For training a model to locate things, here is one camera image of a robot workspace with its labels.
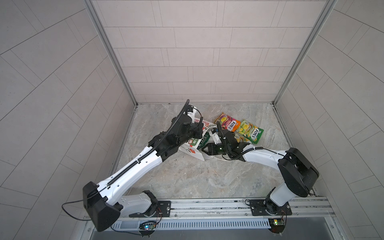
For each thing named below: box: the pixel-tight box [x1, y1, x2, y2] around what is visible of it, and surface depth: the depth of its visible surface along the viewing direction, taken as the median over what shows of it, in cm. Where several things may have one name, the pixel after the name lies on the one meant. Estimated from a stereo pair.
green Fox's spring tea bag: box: [236, 120, 264, 144], surface depth 101 cm
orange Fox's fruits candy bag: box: [214, 112, 241, 132], surface depth 104 cm
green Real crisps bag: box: [196, 132, 211, 150], surface depth 91 cm
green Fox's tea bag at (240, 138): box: [234, 133, 251, 144], surface depth 95 cm
